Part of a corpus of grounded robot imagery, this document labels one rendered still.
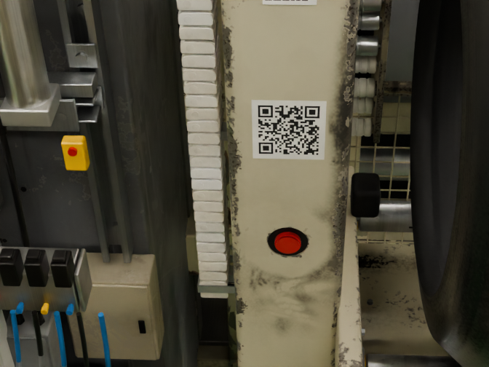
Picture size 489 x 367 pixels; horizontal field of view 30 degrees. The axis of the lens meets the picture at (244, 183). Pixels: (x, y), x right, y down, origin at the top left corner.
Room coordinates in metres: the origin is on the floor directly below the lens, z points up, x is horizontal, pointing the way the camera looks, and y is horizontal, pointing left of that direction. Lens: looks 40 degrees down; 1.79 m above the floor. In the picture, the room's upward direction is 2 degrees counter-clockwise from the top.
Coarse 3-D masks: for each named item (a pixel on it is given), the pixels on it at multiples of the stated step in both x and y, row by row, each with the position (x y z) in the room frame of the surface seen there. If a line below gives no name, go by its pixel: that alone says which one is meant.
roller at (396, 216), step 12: (384, 204) 0.96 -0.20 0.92; (396, 204) 0.96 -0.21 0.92; (408, 204) 0.96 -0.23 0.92; (384, 216) 0.94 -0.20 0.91; (396, 216) 0.94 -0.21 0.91; (408, 216) 0.94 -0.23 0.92; (360, 228) 0.94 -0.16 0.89; (372, 228) 0.94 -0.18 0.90; (384, 228) 0.94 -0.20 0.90; (396, 228) 0.94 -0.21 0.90; (408, 228) 0.94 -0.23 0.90
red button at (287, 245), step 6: (282, 234) 0.75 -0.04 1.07; (288, 234) 0.75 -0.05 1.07; (294, 234) 0.75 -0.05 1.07; (276, 240) 0.75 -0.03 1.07; (282, 240) 0.74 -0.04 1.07; (288, 240) 0.74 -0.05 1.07; (294, 240) 0.74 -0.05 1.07; (300, 240) 0.75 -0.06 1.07; (276, 246) 0.75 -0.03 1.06; (282, 246) 0.74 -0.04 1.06; (288, 246) 0.74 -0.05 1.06; (294, 246) 0.74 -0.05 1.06; (300, 246) 0.74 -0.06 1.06; (282, 252) 0.74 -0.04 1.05; (288, 252) 0.74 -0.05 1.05; (294, 252) 0.74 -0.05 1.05
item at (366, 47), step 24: (360, 0) 1.14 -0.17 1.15; (384, 0) 1.14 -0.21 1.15; (360, 24) 1.15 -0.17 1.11; (384, 24) 1.13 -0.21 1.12; (360, 48) 1.14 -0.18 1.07; (384, 48) 1.13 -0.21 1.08; (360, 72) 1.15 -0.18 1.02; (384, 72) 1.13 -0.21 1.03; (360, 96) 1.14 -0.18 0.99; (360, 120) 1.15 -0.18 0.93
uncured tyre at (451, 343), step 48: (432, 0) 1.01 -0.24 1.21; (480, 0) 0.70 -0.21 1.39; (432, 48) 1.01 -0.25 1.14; (480, 48) 0.66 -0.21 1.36; (432, 96) 1.01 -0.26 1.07; (480, 96) 0.63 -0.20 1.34; (432, 144) 0.99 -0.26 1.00; (480, 144) 0.61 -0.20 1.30; (432, 192) 0.94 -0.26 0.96; (480, 192) 0.59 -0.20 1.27; (432, 240) 0.83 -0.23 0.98; (480, 240) 0.57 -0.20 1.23; (432, 288) 0.72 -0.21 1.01; (480, 288) 0.56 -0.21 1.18; (432, 336) 0.67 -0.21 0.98; (480, 336) 0.56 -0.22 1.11
